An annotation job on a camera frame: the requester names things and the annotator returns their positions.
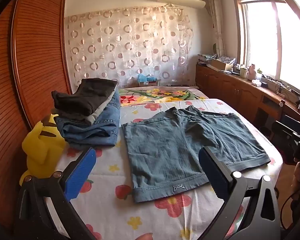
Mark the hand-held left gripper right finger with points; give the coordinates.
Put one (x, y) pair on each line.
(212, 175)

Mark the yellow flowered quilt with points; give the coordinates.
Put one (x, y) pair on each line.
(160, 94)

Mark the teal short pants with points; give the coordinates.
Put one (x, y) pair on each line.
(175, 152)

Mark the white window curtain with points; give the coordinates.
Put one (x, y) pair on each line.
(216, 17)

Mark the floral bed sheet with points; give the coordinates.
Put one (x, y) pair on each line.
(110, 170)

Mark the circle patterned sheer curtain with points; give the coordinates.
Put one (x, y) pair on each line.
(130, 45)

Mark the blue denim jeans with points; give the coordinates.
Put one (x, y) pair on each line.
(90, 136)
(112, 115)

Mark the wooden low cabinet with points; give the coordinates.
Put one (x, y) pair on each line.
(240, 95)

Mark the cardboard box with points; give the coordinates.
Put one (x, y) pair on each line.
(221, 64)

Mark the yellow plush toy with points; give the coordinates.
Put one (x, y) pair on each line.
(42, 145)

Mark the white jar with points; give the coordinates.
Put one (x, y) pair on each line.
(243, 73)

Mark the black folded pants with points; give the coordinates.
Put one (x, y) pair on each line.
(85, 97)

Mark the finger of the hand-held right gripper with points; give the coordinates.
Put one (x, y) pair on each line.
(296, 122)
(282, 131)

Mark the wooden framed window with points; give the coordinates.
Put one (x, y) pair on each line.
(270, 32)

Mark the pink bottle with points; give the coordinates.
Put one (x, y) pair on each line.
(252, 72)

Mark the grey folded pants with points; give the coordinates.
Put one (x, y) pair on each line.
(100, 112)

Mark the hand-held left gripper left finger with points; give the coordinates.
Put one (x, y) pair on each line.
(80, 175)

